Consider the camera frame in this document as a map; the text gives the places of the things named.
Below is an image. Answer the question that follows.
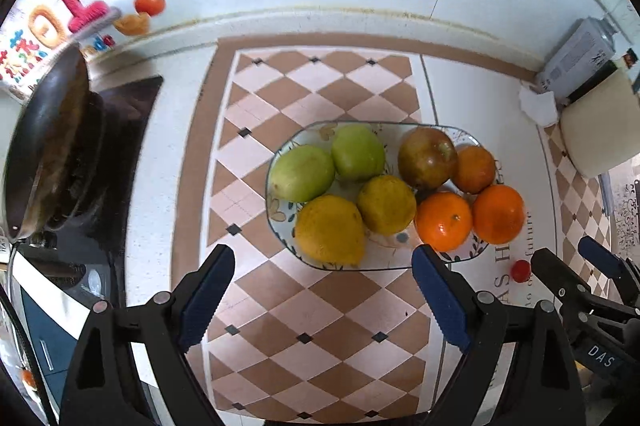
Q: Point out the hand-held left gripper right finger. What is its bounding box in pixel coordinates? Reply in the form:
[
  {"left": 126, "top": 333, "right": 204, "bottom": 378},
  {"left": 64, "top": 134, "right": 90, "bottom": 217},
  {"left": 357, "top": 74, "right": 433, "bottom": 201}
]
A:
[{"left": 411, "top": 243, "right": 583, "bottom": 426}]

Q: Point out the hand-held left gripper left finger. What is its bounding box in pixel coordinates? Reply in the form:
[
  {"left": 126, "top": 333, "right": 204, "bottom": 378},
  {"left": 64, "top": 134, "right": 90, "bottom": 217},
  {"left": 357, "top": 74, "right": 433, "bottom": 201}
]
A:
[{"left": 59, "top": 243, "right": 236, "bottom": 426}]

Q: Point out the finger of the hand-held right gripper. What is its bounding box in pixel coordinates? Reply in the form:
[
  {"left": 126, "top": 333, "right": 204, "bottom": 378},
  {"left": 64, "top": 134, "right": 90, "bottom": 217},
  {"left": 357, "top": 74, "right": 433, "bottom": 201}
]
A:
[
  {"left": 531, "top": 248, "right": 601, "bottom": 322},
  {"left": 578, "top": 236, "right": 640, "bottom": 307}
]

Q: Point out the patterned oval ceramic plate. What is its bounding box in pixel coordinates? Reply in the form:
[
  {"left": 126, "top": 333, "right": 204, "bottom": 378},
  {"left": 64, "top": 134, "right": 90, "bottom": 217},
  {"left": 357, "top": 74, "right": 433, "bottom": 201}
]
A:
[{"left": 265, "top": 121, "right": 503, "bottom": 272}]

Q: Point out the orange tangerine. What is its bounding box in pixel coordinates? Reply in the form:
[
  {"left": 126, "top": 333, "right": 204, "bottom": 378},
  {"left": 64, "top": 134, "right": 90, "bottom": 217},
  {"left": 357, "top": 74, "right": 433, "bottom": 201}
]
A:
[
  {"left": 415, "top": 192, "right": 474, "bottom": 252},
  {"left": 472, "top": 185, "right": 526, "bottom": 244}
]

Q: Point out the large yellow lemon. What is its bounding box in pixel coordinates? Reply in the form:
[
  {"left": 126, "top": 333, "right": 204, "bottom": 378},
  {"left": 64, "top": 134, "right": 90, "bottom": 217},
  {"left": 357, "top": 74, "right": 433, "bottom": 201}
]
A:
[{"left": 295, "top": 195, "right": 366, "bottom": 268}]

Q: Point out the small brown passion fruit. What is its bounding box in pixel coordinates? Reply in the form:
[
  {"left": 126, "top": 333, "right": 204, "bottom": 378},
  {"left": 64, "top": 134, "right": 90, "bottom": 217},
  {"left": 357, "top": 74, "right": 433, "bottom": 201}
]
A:
[{"left": 452, "top": 146, "right": 497, "bottom": 194}]

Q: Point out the large brown passion fruit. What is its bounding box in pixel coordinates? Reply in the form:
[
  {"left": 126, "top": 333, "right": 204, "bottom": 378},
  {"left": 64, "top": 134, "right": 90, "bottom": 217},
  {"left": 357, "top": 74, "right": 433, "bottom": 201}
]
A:
[{"left": 397, "top": 127, "right": 458, "bottom": 190}]

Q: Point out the green apple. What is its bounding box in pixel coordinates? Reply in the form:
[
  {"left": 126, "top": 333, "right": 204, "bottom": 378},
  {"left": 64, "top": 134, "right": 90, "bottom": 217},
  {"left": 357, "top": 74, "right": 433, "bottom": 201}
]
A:
[
  {"left": 271, "top": 145, "right": 336, "bottom": 203},
  {"left": 331, "top": 124, "right": 386, "bottom": 182}
]

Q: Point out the checkered brown table mat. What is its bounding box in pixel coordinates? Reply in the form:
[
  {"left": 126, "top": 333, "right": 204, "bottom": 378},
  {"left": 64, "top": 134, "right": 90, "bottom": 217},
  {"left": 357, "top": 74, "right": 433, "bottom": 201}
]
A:
[{"left": 170, "top": 37, "right": 626, "bottom": 426}]

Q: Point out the cream utensil holder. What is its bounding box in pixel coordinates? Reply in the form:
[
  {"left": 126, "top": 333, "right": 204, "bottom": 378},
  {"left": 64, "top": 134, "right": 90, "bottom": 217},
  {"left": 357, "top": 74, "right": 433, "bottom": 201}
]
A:
[{"left": 559, "top": 66, "right": 640, "bottom": 179}]

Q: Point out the black glass gas stove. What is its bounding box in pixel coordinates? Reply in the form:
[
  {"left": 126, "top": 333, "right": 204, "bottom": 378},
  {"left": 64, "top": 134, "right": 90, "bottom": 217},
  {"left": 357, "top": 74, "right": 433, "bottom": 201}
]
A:
[{"left": 10, "top": 75, "right": 165, "bottom": 307}]

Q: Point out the grey spray can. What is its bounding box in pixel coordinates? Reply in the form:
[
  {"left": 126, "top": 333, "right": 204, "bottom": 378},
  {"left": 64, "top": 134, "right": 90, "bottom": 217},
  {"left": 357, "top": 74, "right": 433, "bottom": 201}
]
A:
[{"left": 537, "top": 17, "right": 616, "bottom": 99}]

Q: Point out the black wok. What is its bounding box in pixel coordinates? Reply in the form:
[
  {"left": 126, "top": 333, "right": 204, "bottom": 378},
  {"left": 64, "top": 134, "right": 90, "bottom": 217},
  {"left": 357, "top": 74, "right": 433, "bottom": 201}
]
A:
[{"left": 2, "top": 43, "right": 108, "bottom": 242}]

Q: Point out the colourful wall sticker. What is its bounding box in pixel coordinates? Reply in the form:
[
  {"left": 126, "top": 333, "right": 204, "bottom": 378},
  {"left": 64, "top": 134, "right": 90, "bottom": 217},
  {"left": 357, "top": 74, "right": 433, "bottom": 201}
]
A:
[{"left": 0, "top": 0, "right": 166, "bottom": 97}]

